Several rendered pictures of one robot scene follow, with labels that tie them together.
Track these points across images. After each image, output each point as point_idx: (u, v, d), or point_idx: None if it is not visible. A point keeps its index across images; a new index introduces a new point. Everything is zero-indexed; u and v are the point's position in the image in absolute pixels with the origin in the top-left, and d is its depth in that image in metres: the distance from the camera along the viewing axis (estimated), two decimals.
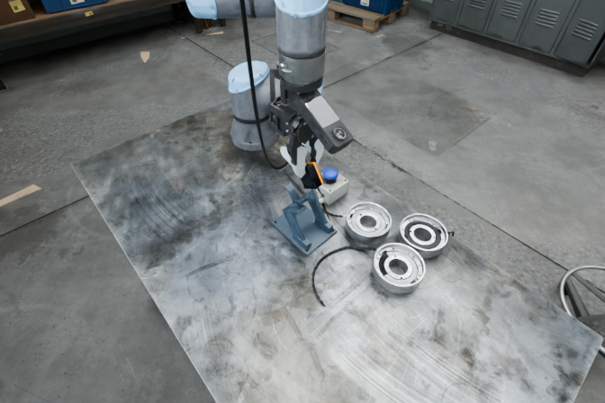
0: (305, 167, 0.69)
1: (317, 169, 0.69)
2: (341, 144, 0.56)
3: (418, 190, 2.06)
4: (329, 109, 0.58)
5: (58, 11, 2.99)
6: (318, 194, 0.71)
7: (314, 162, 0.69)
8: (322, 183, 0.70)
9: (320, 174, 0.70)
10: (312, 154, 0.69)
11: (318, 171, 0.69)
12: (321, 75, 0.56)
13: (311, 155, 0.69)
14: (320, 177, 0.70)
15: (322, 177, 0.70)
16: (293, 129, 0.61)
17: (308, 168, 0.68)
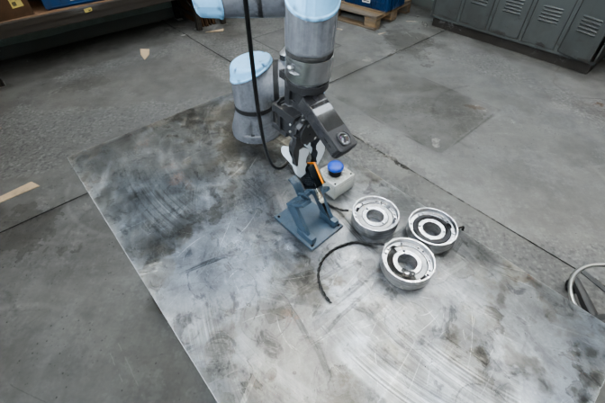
0: (305, 167, 0.69)
1: (317, 169, 0.69)
2: (345, 149, 0.56)
3: (421, 187, 2.04)
4: (333, 112, 0.58)
5: (57, 7, 2.96)
6: (318, 194, 0.71)
7: (314, 162, 0.69)
8: (322, 183, 0.70)
9: (320, 174, 0.70)
10: (313, 154, 0.69)
11: (318, 171, 0.69)
12: (328, 78, 0.55)
13: (311, 155, 0.69)
14: (320, 177, 0.70)
15: (322, 177, 0.70)
16: (296, 131, 0.61)
17: (308, 168, 0.68)
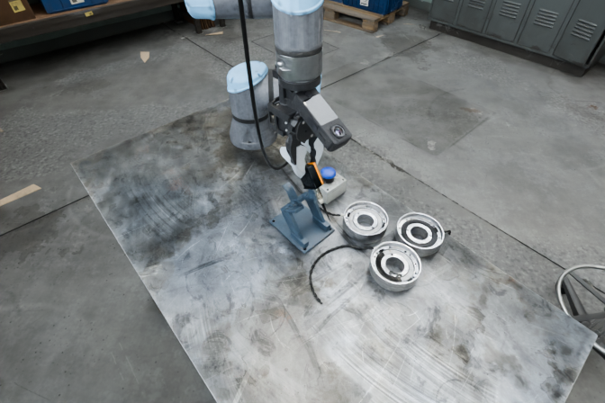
0: (305, 168, 0.69)
1: (317, 170, 0.69)
2: (339, 141, 0.56)
3: (417, 190, 2.07)
4: (327, 107, 0.59)
5: (58, 12, 3.00)
6: (318, 195, 0.72)
7: (314, 163, 0.69)
8: (322, 183, 0.70)
9: (320, 174, 0.70)
10: (312, 154, 0.69)
11: (318, 172, 0.70)
12: (319, 73, 0.56)
13: (311, 155, 0.70)
14: (320, 177, 0.70)
15: (322, 177, 0.70)
16: (292, 129, 0.61)
17: (308, 169, 0.68)
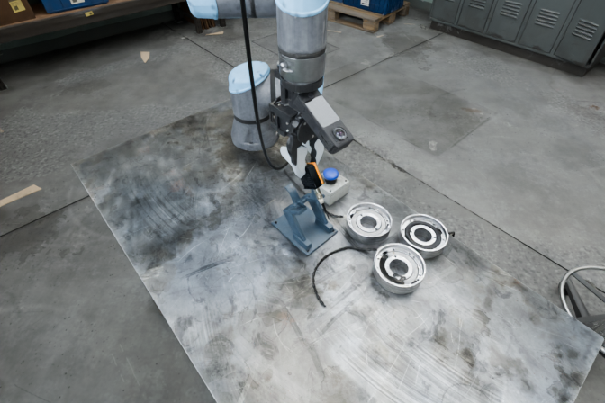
0: (305, 167, 0.69)
1: (317, 170, 0.69)
2: (341, 144, 0.56)
3: (418, 190, 2.07)
4: (329, 109, 0.58)
5: (58, 11, 2.99)
6: (318, 195, 0.71)
7: (314, 162, 0.69)
8: (322, 183, 0.70)
9: (320, 174, 0.70)
10: (312, 154, 0.69)
11: (318, 172, 0.70)
12: (321, 75, 0.56)
13: (311, 155, 0.70)
14: (320, 177, 0.70)
15: (322, 177, 0.70)
16: (293, 129, 0.61)
17: (308, 169, 0.68)
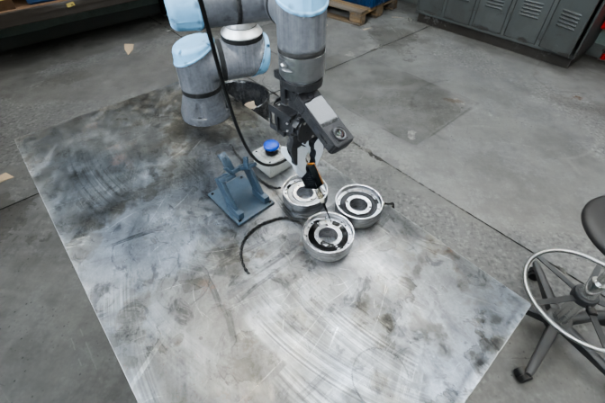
0: (306, 167, 0.69)
1: (316, 170, 0.69)
2: (341, 144, 0.56)
3: (393, 178, 2.05)
4: (329, 109, 0.58)
5: (39, 2, 2.98)
6: (319, 194, 0.72)
7: (313, 163, 0.69)
8: (321, 183, 0.70)
9: (320, 174, 0.70)
10: (311, 154, 0.69)
11: (317, 172, 0.69)
12: (321, 75, 0.56)
13: (310, 155, 0.69)
14: (319, 177, 0.70)
15: (321, 177, 0.70)
16: (293, 129, 0.61)
17: (309, 168, 0.68)
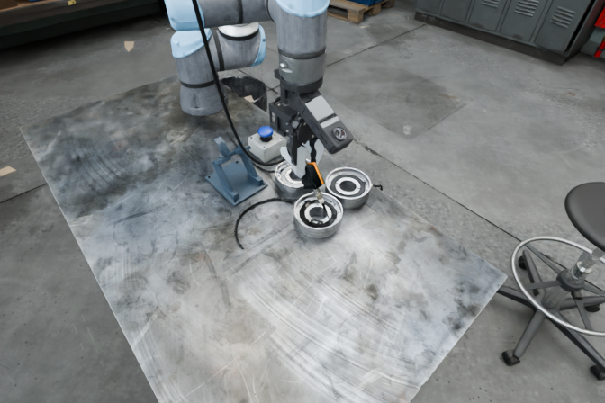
0: (305, 167, 0.69)
1: (317, 170, 0.69)
2: (341, 144, 0.56)
3: (389, 171, 2.09)
4: (329, 109, 0.58)
5: (40, 0, 3.02)
6: (318, 195, 0.72)
7: (314, 162, 0.69)
8: (322, 183, 0.70)
9: (320, 174, 0.70)
10: (312, 154, 0.69)
11: (318, 172, 0.70)
12: (321, 75, 0.56)
13: (311, 155, 0.69)
14: (320, 177, 0.70)
15: (322, 177, 0.70)
16: (293, 129, 0.61)
17: (308, 169, 0.68)
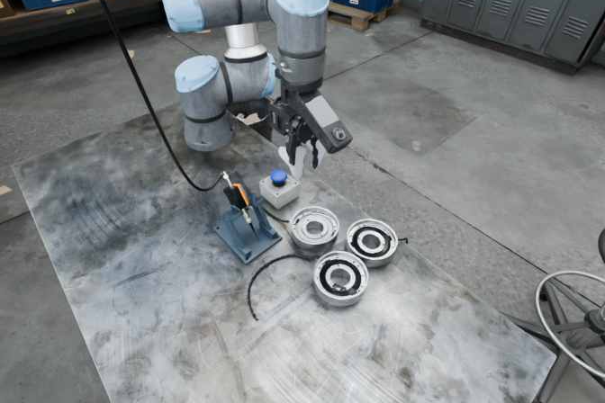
0: (230, 189, 0.70)
1: (241, 191, 0.71)
2: (340, 144, 0.56)
3: (399, 192, 2.01)
4: (329, 109, 0.58)
5: (38, 9, 2.94)
6: (245, 215, 0.73)
7: (239, 183, 0.71)
8: (248, 204, 0.72)
9: (246, 195, 0.72)
10: (314, 153, 0.69)
11: (242, 192, 0.71)
12: (321, 75, 0.56)
13: (312, 154, 0.70)
14: (245, 198, 0.72)
15: (248, 198, 0.72)
16: (293, 129, 0.61)
17: (231, 191, 0.70)
